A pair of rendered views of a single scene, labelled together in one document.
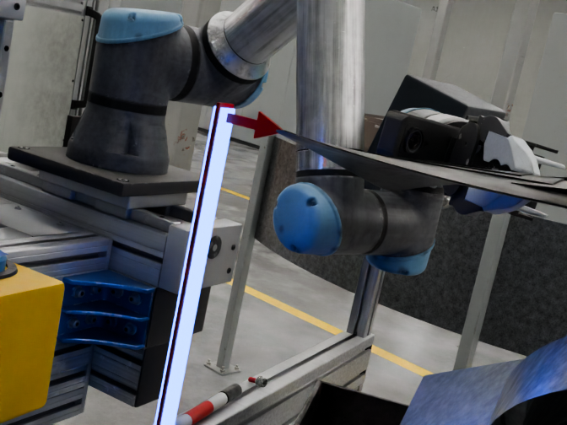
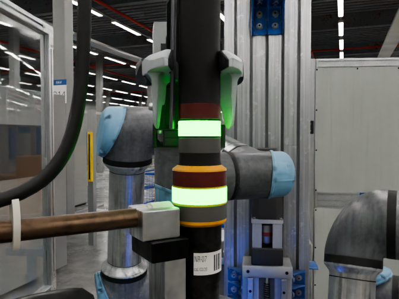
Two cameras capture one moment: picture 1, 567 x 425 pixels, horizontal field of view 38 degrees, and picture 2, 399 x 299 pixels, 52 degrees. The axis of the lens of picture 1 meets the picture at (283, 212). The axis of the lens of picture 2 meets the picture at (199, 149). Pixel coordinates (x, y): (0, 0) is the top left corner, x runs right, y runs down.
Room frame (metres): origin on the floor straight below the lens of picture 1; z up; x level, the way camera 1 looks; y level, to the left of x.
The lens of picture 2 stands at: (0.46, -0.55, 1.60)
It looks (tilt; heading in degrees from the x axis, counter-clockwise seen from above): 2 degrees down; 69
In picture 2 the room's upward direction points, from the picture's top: straight up
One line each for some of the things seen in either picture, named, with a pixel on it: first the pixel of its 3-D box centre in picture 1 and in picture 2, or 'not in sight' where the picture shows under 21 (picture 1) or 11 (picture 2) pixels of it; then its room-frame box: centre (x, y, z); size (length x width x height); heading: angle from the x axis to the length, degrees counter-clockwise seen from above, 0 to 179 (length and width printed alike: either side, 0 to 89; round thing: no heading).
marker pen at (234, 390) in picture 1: (207, 407); not in sight; (0.82, 0.04, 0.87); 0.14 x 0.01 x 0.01; 158
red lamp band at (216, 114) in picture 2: not in sight; (199, 112); (0.58, -0.24, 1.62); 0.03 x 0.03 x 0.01
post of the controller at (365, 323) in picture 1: (372, 271); not in sight; (1.21, -0.15, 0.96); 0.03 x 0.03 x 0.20; 64
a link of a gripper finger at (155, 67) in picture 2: not in sight; (160, 92); (0.55, -0.22, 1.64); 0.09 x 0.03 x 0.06; 65
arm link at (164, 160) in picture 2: not in sight; (190, 178); (0.67, 0.03, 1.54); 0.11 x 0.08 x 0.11; 179
